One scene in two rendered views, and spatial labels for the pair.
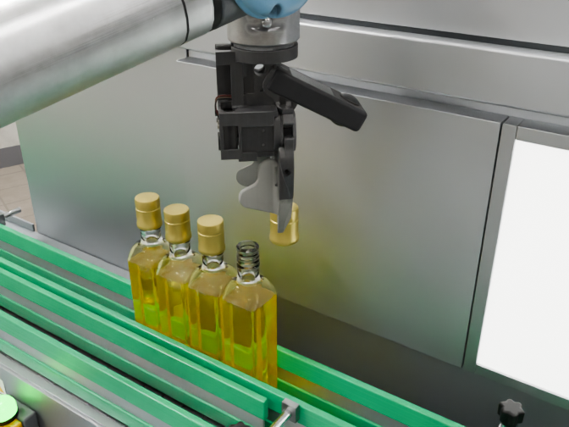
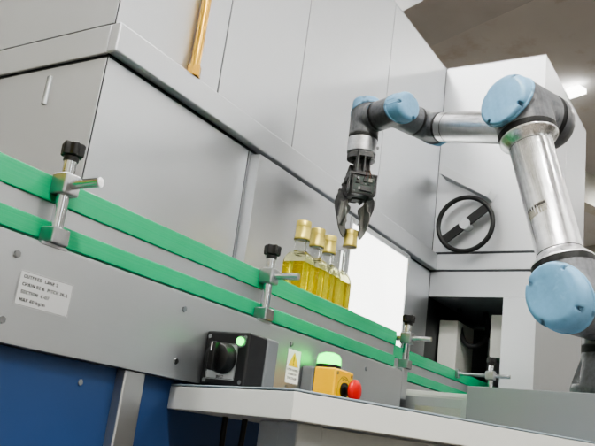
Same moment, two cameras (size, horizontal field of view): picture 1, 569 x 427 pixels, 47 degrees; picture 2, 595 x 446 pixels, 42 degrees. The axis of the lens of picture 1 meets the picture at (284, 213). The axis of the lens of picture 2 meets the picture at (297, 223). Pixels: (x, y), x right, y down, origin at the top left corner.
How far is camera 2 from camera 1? 220 cm
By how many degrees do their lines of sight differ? 98
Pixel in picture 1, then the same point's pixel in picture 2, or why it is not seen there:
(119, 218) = not seen: hidden behind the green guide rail
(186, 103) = (259, 180)
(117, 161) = (184, 216)
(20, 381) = (316, 343)
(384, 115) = (327, 206)
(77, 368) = (343, 318)
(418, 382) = not seen: hidden behind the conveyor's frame
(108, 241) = not seen: hidden behind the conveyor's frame
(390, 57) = (327, 182)
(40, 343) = (324, 305)
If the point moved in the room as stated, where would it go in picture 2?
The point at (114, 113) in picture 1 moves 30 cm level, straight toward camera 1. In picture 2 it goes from (194, 177) to (327, 207)
